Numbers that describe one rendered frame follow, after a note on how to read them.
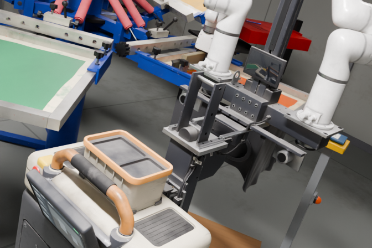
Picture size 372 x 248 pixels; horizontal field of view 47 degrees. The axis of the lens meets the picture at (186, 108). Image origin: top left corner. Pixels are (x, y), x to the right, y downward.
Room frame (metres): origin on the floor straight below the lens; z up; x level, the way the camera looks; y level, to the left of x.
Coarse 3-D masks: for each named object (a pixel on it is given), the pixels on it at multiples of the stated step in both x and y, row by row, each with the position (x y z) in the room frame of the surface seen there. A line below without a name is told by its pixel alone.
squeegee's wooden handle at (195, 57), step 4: (196, 52) 2.13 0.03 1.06; (200, 52) 2.15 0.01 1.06; (204, 52) 2.18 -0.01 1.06; (184, 56) 2.01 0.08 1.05; (188, 56) 2.02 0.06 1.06; (192, 56) 2.05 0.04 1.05; (196, 56) 2.09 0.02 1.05; (200, 56) 2.14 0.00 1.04; (204, 56) 2.18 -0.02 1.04; (188, 60) 2.02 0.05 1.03; (192, 60) 2.06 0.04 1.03; (196, 60) 2.10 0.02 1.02; (200, 60) 2.15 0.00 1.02; (180, 64) 2.01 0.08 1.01
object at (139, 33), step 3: (135, 30) 2.34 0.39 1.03; (138, 30) 2.33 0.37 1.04; (141, 30) 2.33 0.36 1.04; (144, 30) 2.35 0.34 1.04; (147, 30) 2.37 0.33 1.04; (135, 33) 2.34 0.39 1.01; (138, 33) 2.33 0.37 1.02; (141, 33) 2.32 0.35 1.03; (144, 33) 2.31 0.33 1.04; (135, 36) 2.34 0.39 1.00; (138, 36) 2.33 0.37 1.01; (141, 36) 2.32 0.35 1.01; (141, 39) 2.32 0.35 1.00
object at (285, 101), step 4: (240, 76) 2.30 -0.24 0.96; (244, 80) 2.24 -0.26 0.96; (280, 96) 2.14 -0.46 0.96; (284, 96) 2.16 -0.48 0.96; (280, 100) 2.07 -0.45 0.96; (284, 100) 2.09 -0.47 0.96; (288, 100) 2.11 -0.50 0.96; (292, 100) 2.13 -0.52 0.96; (296, 100) 2.15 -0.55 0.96; (284, 104) 2.02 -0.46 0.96; (288, 104) 2.04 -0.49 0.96; (292, 104) 2.06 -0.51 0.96
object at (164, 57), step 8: (152, 56) 2.07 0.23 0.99; (160, 56) 2.11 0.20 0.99; (168, 56) 2.17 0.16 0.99; (176, 56) 2.24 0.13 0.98; (232, 64) 2.38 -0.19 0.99; (240, 72) 2.36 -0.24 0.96; (200, 88) 1.85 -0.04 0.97; (280, 88) 2.25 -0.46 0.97; (288, 88) 2.23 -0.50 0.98; (296, 96) 2.21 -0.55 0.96; (304, 96) 2.19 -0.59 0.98; (304, 104) 2.00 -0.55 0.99
